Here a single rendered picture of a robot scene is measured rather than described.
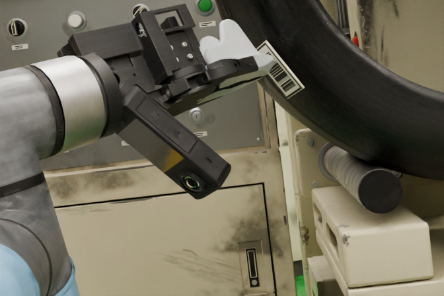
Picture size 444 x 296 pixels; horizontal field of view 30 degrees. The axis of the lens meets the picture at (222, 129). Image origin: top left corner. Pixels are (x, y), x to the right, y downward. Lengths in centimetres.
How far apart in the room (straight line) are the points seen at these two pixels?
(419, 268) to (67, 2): 92
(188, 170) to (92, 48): 13
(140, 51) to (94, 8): 84
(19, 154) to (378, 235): 39
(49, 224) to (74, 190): 90
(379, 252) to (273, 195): 66
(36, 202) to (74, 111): 8
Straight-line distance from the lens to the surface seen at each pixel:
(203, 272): 152
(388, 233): 86
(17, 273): 49
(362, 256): 86
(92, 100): 66
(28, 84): 64
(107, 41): 71
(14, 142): 63
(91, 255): 154
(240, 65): 74
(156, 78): 72
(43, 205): 63
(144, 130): 70
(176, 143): 69
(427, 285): 87
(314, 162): 119
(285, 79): 83
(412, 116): 83
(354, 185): 88
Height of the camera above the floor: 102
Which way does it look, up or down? 3 degrees down
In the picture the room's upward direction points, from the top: 7 degrees counter-clockwise
